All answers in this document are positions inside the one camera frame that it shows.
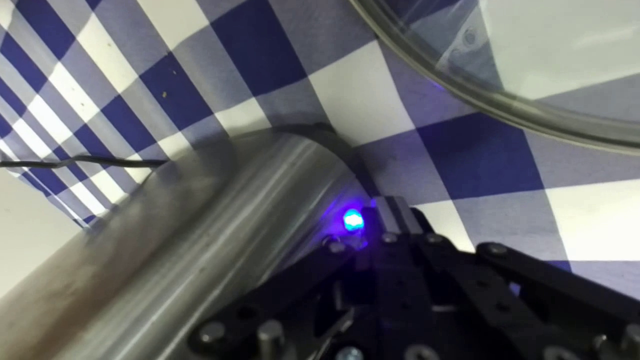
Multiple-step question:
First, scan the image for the blue white checkered tablecloth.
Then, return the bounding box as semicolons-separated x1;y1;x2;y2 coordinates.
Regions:
0;0;640;302

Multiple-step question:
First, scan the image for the stainless steel toaster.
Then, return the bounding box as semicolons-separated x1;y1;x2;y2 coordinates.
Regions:
0;122;382;360

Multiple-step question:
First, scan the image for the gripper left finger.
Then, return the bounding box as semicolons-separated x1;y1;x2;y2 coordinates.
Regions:
188;197;401;360

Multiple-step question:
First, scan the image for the clear glass bowl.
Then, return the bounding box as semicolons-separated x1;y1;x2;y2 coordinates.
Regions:
349;0;640;155

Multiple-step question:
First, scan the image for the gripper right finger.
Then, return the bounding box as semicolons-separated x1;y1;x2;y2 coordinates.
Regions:
394;197;640;360

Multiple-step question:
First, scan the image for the black cable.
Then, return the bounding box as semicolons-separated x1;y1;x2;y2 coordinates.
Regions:
0;154;169;169

